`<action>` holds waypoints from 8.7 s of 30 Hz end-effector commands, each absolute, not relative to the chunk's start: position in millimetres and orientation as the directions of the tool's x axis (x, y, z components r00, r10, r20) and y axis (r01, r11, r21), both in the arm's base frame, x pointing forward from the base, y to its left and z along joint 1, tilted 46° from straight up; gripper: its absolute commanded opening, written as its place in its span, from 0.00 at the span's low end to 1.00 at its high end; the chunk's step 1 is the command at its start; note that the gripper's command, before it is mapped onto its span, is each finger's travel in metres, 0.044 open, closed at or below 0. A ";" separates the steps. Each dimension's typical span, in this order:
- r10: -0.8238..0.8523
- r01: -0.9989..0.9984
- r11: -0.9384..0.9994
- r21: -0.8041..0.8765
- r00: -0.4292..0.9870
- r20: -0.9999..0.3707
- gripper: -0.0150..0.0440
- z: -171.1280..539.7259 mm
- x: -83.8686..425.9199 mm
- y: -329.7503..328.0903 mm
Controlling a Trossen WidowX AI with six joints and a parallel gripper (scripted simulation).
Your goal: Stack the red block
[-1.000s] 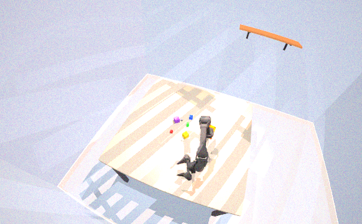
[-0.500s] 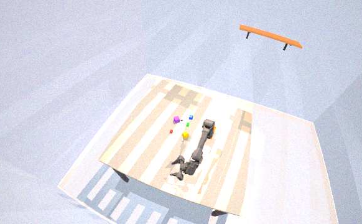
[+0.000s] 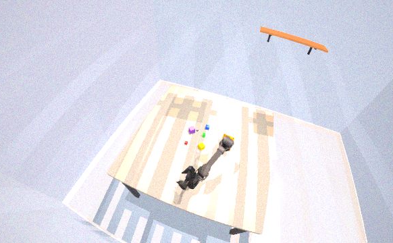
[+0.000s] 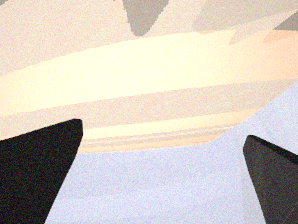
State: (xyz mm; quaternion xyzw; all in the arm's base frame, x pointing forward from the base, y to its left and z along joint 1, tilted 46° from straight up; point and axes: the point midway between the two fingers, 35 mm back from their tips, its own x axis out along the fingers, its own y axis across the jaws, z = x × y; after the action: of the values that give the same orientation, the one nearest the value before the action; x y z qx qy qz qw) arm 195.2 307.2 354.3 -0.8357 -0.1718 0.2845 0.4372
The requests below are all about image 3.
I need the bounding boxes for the yellow cube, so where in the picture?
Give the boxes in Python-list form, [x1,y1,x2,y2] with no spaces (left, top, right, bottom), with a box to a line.
[198,143,205,151]

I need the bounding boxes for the purple block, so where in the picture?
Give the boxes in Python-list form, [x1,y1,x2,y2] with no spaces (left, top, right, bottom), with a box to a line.
[188,126,195,134]

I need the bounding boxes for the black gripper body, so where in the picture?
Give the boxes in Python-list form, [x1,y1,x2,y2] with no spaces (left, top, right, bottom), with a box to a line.
[178,165,195,190]

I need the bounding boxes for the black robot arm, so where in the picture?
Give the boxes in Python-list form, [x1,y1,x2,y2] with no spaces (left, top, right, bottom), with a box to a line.
[187,136,235,189]

